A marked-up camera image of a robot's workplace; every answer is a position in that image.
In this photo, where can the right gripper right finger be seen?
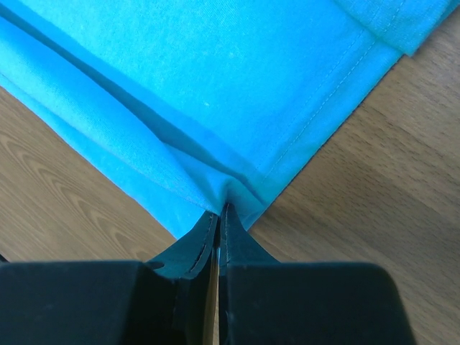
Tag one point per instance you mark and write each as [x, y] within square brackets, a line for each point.
[264, 301]

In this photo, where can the turquoise t shirt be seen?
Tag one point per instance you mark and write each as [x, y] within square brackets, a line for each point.
[188, 105]

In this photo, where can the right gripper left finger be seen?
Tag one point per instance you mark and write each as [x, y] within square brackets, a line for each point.
[169, 299]

